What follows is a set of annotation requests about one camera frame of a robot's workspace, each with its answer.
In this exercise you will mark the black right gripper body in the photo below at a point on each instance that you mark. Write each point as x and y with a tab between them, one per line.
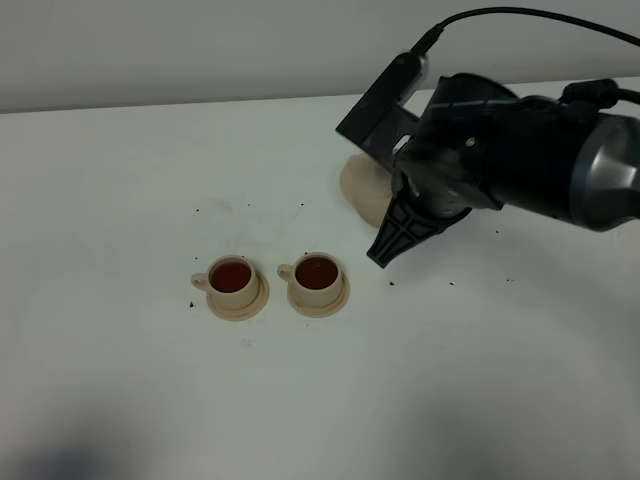
438	182

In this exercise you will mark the beige teapot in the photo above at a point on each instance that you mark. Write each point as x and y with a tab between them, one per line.
366	186

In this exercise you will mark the beige cup saucer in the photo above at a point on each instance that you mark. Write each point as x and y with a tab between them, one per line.
244	313
320	311

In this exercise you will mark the left beige cup saucer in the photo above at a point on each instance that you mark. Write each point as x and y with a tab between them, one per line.
244	313

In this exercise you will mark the right beige cup saucer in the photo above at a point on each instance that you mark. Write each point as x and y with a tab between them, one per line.
320	311

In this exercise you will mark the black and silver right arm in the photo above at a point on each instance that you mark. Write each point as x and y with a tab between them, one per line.
479	146

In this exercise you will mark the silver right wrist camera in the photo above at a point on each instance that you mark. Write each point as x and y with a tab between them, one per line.
378	121

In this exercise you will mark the left beige teacup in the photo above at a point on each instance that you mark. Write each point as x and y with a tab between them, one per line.
230	282

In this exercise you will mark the right beige teacup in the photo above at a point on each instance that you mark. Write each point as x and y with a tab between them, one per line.
314	281

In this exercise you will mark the beige teacup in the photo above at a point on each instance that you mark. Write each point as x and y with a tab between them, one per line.
314	281
230	282

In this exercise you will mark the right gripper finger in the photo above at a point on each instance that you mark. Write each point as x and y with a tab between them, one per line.
405	225

